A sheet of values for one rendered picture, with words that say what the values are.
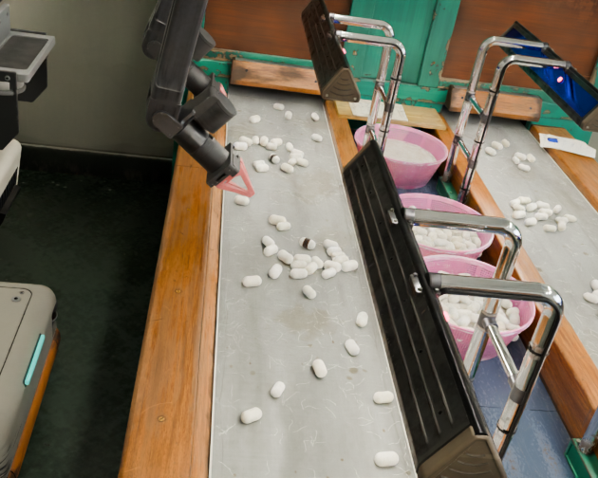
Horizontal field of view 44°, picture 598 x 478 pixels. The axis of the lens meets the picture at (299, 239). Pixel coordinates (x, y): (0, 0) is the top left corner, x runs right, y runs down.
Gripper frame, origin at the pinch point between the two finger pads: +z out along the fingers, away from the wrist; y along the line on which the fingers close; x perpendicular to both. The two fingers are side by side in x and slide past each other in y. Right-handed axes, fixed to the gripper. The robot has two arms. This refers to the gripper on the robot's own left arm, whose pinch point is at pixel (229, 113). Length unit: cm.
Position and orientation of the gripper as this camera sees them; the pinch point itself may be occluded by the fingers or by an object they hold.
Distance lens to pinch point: 186.0
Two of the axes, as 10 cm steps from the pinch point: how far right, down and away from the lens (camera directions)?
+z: 6.7, 6.1, 4.3
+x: -7.4, 6.0, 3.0
